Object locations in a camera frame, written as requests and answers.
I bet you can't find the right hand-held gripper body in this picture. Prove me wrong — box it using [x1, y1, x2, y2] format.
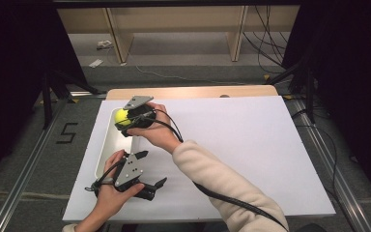
[123, 95, 157, 130]

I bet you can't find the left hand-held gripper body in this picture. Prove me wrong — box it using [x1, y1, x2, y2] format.
[112, 152, 157, 202]

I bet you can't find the yellow tennis ball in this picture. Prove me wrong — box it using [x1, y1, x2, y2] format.
[113, 108, 133, 128]

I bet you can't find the white plastic bin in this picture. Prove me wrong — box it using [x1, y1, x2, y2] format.
[95, 106, 143, 180]

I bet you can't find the person's right hand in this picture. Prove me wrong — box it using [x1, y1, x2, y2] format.
[127, 102, 184, 155]

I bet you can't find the person's left hand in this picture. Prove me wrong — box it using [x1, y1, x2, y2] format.
[95, 149, 146, 223]

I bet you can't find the light wooden table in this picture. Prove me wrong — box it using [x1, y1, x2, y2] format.
[105, 84, 279, 102]

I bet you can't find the white paper scrap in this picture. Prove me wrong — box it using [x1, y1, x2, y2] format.
[88, 58, 104, 69]

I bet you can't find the light wooden shelf unit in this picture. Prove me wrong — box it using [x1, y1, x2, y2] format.
[56, 5, 300, 64]

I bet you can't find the small white floor device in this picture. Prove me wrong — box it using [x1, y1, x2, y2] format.
[96, 40, 114, 50]

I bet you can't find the black metal stand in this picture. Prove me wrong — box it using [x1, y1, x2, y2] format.
[40, 69, 102, 131]
[265, 57, 317, 125]

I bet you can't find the white board sheet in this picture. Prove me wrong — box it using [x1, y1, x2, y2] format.
[62, 95, 336, 224]

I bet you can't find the dark curtain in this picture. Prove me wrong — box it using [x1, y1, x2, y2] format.
[0, 0, 89, 189]
[281, 0, 371, 212]

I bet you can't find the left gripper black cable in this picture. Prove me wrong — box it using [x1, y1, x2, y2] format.
[84, 158, 125, 194]

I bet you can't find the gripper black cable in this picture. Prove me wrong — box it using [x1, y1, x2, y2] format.
[84, 158, 125, 194]
[117, 108, 289, 232]

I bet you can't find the white floor cable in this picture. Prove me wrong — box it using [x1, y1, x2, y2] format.
[134, 65, 249, 86]

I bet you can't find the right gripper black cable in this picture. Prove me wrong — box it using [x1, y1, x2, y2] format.
[117, 108, 289, 232]

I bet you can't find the black frame bar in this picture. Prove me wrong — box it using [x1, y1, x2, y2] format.
[52, 0, 303, 9]

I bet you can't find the aluminium floor rail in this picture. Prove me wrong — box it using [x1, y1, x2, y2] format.
[0, 91, 108, 232]
[291, 100, 371, 232]

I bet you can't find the tangle of black cables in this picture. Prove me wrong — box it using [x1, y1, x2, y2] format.
[243, 5, 292, 75]

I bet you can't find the black floor cable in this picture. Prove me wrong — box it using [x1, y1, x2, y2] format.
[291, 108, 347, 214]

